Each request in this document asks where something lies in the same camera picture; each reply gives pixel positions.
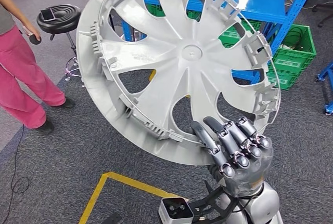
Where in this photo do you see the person's hand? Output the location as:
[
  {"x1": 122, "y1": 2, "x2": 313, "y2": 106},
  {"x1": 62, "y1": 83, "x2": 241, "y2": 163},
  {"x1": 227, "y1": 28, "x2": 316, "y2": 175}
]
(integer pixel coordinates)
[{"x1": 23, "y1": 21, "x2": 42, "y2": 42}]

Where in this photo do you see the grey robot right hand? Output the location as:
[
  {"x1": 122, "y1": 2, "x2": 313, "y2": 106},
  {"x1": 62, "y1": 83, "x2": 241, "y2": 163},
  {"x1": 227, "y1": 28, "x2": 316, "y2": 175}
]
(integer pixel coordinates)
[{"x1": 190, "y1": 115, "x2": 274, "y2": 199}]

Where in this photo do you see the black handheld controller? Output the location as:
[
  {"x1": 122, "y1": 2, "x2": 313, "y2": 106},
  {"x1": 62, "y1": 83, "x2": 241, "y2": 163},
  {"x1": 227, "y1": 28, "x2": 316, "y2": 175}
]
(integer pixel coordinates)
[{"x1": 28, "y1": 33, "x2": 42, "y2": 46}]

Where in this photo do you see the grey plastic wheel hubcap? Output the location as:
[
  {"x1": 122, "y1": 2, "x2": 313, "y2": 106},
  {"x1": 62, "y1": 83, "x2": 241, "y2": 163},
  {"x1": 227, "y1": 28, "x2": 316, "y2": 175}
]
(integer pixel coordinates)
[{"x1": 76, "y1": 0, "x2": 282, "y2": 167}]

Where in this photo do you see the black smartphone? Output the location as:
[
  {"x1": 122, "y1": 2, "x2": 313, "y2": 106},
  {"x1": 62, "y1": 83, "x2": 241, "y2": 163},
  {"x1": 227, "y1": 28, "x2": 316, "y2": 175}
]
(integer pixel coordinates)
[{"x1": 40, "y1": 8, "x2": 56, "y2": 22}]

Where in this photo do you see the black round stool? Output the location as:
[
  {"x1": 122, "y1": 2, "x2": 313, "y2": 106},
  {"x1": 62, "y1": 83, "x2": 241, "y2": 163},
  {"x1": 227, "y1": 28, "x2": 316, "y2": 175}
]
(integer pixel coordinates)
[{"x1": 36, "y1": 4, "x2": 87, "y2": 88}]

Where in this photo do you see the person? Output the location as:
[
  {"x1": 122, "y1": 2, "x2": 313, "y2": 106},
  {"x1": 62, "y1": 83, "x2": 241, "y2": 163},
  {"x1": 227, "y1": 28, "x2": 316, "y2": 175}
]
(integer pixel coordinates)
[{"x1": 0, "y1": 0, "x2": 76, "y2": 135}]

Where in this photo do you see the green plastic crate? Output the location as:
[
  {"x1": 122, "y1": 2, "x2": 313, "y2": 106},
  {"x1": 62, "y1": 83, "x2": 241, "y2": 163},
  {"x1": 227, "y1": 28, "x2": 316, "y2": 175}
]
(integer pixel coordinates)
[
  {"x1": 187, "y1": 9, "x2": 262, "y2": 49},
  {"x1": 270, "y1": 24, "x2": 317, "y2": 76},
  {"x1": 145, "y1": 3, "x2": 167, "y2": 18},
  {"x1": 266, "y1": 59, "x2": 311, "y2": 91}
]

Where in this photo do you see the black office chair base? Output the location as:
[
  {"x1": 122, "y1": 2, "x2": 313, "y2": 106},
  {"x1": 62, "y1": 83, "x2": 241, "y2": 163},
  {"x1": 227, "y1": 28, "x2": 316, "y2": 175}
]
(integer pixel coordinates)
[{"x1": 312, "y1": 3, "x2": 333, "y2": 28}]

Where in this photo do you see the black robot left foot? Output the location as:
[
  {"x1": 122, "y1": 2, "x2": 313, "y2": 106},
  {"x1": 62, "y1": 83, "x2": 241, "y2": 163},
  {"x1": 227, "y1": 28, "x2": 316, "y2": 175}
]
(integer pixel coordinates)
[{"x1": 100, "y1": 213, "x2": 123, "y2": 224}]

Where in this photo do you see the black camera bracket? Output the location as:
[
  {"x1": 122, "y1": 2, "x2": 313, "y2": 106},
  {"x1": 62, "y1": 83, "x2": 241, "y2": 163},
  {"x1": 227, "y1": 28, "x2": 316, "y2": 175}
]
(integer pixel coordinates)
[{"x1": 187, "y1": 181, "x2": 237, "y2": 224}]

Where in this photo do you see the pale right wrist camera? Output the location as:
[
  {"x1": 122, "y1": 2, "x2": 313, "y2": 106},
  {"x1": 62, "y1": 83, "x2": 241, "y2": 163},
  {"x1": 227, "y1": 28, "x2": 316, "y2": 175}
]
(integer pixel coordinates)
[{"x1": 158, "y1": 197, "x2": 194, "y2": 224}]

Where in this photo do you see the black floor cable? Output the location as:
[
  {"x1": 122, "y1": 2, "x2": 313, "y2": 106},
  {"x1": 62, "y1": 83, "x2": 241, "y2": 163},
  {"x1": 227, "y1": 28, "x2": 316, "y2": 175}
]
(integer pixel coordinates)
[{"x1": 2, "y1": 124, "x2": 30, "y2": 224}]

